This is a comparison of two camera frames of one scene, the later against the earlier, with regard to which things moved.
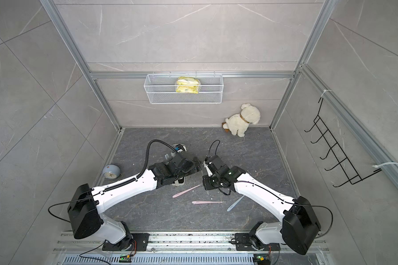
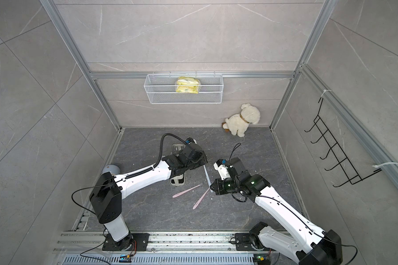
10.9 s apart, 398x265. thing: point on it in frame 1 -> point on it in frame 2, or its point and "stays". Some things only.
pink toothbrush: (199, 202) -> (200, 199)
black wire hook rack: (354, 177) stays
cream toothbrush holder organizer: (177, 148) stays
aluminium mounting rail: (181, 243) stays
